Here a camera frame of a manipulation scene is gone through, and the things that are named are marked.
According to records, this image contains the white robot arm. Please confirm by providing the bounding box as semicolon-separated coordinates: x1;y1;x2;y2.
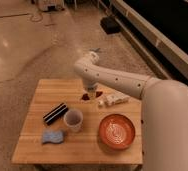
74;52;188;171

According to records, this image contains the orange ceramic bowl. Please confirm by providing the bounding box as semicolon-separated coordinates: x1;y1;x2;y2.
98;114;136;150

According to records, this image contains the black striped rectangular block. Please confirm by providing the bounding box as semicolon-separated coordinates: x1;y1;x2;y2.
43;103;69;125

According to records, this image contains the wooden folding table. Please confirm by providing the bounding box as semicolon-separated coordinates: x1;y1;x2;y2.
12;79;142;165

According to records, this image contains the blue sponge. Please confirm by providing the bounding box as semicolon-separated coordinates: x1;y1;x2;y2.
42;130;64;144

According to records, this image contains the black box on floor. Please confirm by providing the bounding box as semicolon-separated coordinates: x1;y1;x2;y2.
100;17;120;34

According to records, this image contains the white equipment with cables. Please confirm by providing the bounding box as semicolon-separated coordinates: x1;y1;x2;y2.
30;0;65;12

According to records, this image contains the long white wall rail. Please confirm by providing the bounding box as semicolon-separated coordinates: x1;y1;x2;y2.
97;0;188;92

